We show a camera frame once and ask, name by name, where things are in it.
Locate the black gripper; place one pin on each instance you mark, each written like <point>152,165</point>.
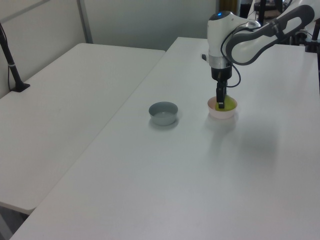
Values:
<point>221,75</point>

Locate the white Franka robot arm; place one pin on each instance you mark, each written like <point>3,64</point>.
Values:
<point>250,50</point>

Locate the pink plastic bowl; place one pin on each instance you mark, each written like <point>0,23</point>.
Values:
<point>220,115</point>

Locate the grey plastic bowl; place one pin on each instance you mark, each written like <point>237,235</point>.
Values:
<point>163,116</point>

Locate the yellow background panel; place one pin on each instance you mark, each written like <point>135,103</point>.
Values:
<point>230,5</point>

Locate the black background tripod pole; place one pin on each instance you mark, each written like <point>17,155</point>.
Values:
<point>261,10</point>

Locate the black clamped pole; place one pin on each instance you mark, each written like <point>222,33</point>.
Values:
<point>314,37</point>

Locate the white side table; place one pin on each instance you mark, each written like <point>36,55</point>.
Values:
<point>62,112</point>

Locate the grey metal partition post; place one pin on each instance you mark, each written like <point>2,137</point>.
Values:
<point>85,22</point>

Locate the black camera pole with clamp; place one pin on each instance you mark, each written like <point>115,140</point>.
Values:
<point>13,72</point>

